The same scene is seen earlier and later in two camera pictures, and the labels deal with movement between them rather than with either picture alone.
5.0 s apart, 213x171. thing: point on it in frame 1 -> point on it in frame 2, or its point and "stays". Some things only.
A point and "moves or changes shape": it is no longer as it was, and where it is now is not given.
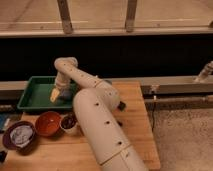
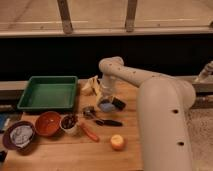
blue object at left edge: [3, 120] stays
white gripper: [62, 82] -> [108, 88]
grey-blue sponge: [65, 95] moves or changes shape
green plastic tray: [36, 94] stays
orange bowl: [48, 123] stays
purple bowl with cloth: [20, 137] stays
